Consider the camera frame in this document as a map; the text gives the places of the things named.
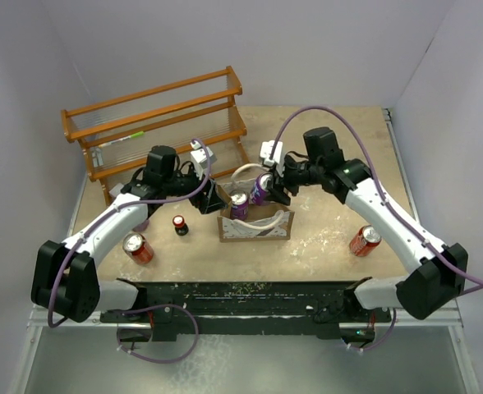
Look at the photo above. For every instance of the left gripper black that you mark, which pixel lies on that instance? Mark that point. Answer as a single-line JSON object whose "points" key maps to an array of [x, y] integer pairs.
{"points": [[211, 200]]}

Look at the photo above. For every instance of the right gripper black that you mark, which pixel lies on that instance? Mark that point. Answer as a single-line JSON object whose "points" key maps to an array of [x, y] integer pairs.
{"points": [[278, 194]]}

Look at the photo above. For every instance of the purple soda can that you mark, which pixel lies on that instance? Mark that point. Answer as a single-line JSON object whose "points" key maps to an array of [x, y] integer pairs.
{"points": [[260, 189], [240, 205], [143, 226]]}

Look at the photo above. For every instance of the canvas bag with rope handles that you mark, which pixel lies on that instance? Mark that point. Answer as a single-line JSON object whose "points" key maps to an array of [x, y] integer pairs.
{"points": [[272, 222]]}

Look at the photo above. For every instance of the red soda can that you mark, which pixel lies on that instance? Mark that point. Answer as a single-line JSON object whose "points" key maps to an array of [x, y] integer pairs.
{"points": [[138, 248], [365, 241]]}

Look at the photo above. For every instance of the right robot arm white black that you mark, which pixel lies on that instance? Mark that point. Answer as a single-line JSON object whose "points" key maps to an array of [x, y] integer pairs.
{"points": [[434, 269]]}

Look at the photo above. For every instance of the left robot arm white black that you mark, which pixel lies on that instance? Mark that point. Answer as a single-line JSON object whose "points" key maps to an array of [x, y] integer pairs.
{"points": [[65, 278]]}

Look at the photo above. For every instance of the small dark sauce bottle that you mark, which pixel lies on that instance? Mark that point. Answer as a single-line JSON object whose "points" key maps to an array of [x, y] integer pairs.
{"points": [[180, 225]]}

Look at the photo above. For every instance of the orange wooden rack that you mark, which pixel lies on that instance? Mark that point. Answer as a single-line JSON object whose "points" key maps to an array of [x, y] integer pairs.
{"points": [[201, 106]]}

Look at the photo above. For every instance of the white box on rack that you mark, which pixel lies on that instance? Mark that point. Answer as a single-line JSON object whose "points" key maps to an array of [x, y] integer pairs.
{"points": [[116, 190]]}

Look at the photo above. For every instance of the green marker pen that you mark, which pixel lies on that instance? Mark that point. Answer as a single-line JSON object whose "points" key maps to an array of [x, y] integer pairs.
{"points": [[122, 139]]}

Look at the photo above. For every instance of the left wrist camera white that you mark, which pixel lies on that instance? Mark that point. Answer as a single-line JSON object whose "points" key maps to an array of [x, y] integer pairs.
{"points": [[199, 159]]}

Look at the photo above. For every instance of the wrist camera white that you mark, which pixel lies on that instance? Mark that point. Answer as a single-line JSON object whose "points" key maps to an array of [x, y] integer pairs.
{"points": [[271, 155], [199, 159]]}

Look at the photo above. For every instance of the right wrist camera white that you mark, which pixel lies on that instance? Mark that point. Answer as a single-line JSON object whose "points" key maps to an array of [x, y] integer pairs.
{"points": [[271, 155]]}

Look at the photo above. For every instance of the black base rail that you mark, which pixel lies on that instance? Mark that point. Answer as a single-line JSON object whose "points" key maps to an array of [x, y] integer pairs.
{"points": [[321, 309]]}

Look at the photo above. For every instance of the aluminium frame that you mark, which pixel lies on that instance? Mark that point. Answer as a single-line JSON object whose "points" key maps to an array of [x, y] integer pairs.
{"points": [[447, 316]]}

